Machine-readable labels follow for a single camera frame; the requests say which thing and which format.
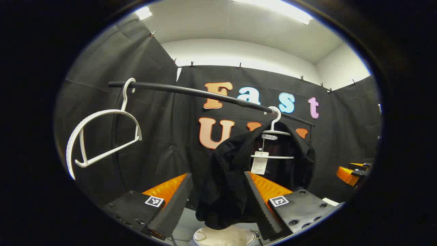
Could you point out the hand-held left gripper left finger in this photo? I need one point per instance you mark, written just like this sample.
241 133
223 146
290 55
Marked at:
174 208

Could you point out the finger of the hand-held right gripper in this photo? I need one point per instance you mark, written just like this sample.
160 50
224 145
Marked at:
344 174
362 165

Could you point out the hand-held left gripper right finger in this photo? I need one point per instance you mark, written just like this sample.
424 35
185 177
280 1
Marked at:
264 215

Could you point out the black knitted sweater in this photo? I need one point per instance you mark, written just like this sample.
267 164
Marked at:
225 171

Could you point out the white plastic hanger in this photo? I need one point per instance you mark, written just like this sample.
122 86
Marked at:
68 155
283 157

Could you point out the black clothes rack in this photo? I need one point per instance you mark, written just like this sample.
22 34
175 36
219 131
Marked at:
170 89

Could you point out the black backdrop cloth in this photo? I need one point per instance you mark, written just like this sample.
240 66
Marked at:
150 136

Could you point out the row of backdrop clips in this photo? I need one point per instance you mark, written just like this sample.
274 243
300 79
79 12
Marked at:
152 33

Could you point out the ceiling light panel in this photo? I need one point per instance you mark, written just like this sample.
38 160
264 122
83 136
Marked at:
143 13

